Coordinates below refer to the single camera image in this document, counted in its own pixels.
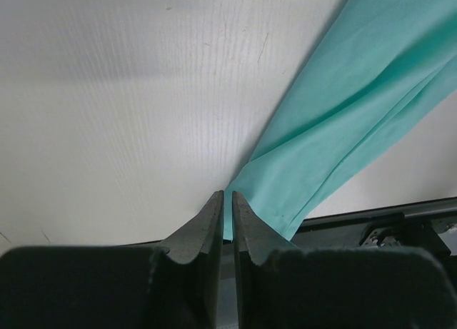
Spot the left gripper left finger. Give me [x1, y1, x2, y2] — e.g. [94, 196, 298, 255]
[1, 191, 224, 328]

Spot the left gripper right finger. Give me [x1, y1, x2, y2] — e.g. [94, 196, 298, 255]
[231, 190, 457, 329]

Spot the teal t shirt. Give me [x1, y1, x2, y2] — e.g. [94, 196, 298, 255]
[224, 0, 456, 240]

